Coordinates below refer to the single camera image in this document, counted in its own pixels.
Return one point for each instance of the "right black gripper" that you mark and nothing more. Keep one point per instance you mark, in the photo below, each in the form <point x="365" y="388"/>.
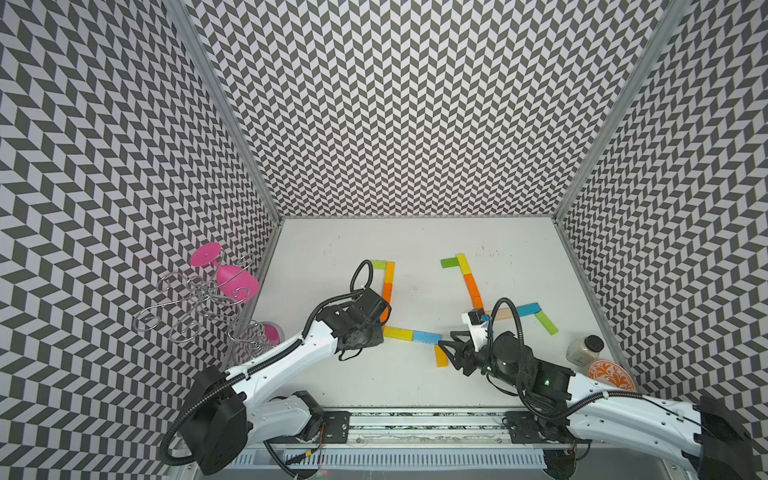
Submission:
<point x="465" y="354"/>

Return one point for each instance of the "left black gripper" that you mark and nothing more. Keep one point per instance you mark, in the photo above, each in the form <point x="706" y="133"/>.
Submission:
<point x="377" y="337"/>

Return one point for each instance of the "yellow-orange bottom block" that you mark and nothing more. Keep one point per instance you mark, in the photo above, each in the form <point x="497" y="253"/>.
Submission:
<point x="440" y="357"/>

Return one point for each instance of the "yellow-orange block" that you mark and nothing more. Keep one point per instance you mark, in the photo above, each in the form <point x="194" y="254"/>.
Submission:
<point x="389" y="272"/>
<point x="440" y="357"/>

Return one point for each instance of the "blue small block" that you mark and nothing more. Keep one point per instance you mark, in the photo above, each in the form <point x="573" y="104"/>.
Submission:
<point x="426" y="337"/>

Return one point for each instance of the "orange vertical block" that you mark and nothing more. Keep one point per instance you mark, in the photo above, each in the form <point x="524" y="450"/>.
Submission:
<point x="387" y="292"/>

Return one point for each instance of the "yellow-green long block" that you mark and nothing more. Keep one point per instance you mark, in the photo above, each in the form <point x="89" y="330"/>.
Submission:
<point x="398" y="333"/>

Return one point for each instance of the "natural wood block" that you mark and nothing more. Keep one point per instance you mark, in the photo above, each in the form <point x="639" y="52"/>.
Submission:
<point x="504" y="314"/>

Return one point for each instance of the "teal block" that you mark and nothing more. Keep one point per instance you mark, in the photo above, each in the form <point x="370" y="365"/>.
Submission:
<point x="528" y="309"/>

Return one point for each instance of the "green long block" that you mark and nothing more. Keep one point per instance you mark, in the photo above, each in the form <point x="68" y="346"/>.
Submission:
<point x="547" y="323"/>

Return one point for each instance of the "yellow block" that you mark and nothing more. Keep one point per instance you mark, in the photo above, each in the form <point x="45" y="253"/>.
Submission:
<point x="463" y="264"/>

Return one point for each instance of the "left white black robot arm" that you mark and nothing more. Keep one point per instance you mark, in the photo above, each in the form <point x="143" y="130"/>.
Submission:
<point x="254" y="383"/>

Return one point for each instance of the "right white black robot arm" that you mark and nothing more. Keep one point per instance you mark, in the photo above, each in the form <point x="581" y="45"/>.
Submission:
<point x="562" y="406"/>

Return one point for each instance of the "small dark lidded jar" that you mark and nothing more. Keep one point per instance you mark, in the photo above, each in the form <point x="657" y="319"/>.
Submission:
<point x="583" y="351"/>

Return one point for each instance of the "pink plastic wine glass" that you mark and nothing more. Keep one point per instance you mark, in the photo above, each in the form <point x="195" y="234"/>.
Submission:
<point x="235" y="283"/>

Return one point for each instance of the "orange patterned bowl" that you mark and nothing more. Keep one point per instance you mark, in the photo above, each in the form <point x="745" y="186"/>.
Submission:
<point x="611" y="373"/>

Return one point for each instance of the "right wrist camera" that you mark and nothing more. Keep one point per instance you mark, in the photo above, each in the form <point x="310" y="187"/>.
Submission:
<point x="477" y="322"/>

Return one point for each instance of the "aluminium mounting rail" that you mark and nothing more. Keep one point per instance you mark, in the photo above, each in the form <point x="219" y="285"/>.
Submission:
<point x="432" y="427"/>

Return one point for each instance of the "silver wire glass rack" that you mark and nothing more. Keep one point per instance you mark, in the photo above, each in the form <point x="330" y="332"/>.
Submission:
<point x="189" y="304"/>

